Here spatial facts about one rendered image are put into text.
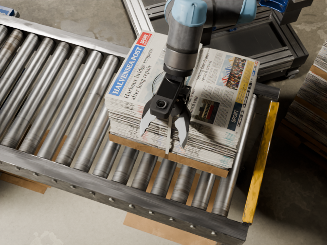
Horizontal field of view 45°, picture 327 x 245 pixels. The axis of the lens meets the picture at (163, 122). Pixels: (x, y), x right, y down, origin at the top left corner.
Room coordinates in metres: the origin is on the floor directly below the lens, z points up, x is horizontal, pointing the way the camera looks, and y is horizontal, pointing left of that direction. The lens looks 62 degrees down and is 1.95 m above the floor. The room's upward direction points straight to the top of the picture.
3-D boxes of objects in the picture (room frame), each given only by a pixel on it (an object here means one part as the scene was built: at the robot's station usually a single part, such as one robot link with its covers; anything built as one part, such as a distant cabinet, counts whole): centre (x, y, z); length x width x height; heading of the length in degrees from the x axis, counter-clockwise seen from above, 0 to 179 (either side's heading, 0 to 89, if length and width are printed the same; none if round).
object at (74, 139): (0.68, 0.26, 0.77); 0.47 x 0.05 x 0.05; 162
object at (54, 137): (0.70, 0.32, 0.77); 0.47 x 0.05 x 0.05; 162
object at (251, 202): (0.48, -0.31, 0.81); 0.43 x 0.03 x 0.02; 162
